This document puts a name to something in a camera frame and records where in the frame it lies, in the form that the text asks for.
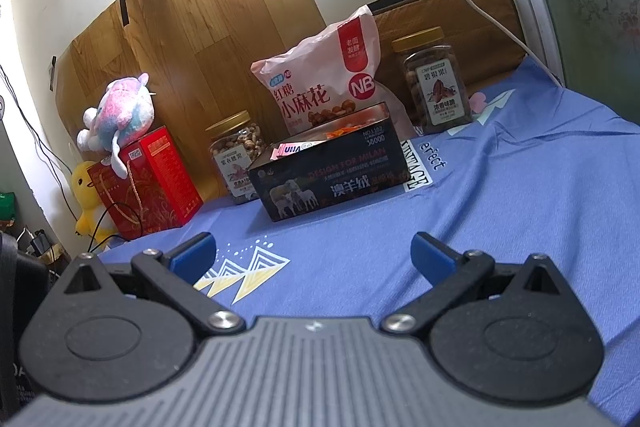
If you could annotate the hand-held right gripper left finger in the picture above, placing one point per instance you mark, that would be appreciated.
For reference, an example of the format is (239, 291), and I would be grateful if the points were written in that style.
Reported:
(192, 257)

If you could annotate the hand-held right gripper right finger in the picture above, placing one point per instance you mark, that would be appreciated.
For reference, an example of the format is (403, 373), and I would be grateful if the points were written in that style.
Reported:
(432, 257)

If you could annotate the black printed box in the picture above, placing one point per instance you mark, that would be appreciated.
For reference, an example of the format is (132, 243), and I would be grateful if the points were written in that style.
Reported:
(330, 177)

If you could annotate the pink carton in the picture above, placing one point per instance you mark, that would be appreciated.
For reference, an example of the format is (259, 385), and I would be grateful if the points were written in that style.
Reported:
(290, 151)

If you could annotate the red foil snack packet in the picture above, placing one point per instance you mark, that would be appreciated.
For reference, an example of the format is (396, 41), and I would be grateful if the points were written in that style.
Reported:
(345, 132)

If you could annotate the red gift box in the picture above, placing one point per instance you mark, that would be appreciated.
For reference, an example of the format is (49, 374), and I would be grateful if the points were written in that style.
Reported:
(165, 177)

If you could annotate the blue printed bed sheet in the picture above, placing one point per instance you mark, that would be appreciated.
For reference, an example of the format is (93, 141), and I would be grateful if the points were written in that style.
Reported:
(500, 187)

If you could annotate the clear jar of pale nuts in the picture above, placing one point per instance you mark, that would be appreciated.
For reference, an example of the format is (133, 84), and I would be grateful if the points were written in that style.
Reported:
(235, 152)

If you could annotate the yellow duck plush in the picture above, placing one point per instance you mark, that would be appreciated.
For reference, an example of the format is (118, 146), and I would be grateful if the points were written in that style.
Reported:
(87, 202)

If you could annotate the black charger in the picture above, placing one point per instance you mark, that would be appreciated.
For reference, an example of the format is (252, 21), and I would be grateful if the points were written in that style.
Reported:
(40, 244)

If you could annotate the pink and blue plush toy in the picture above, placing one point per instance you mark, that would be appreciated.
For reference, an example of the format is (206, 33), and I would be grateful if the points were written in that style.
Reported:
(122, 112)

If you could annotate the clear jar of dark nuts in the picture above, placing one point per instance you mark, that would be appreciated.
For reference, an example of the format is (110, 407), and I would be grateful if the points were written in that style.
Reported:
(440, 92)

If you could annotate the green box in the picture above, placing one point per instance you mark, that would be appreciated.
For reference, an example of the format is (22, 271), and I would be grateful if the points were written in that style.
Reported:
(7, 206)

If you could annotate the large pink snack bag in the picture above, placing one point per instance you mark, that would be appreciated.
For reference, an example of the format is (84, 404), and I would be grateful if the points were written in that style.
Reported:
(320, 72)

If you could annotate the wooden board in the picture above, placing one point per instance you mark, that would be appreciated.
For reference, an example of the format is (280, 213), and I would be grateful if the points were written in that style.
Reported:
(200, 32)

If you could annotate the brown padded headboard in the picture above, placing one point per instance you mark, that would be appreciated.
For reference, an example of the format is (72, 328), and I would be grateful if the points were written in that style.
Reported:
(480, 32)

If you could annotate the short black tape strip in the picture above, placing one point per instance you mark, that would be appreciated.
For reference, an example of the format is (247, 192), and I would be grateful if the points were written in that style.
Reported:
(122, 2)
(53, 72)

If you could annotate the patterned glass sliding door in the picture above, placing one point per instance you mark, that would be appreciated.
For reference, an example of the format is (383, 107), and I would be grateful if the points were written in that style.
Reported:
(590, 7)

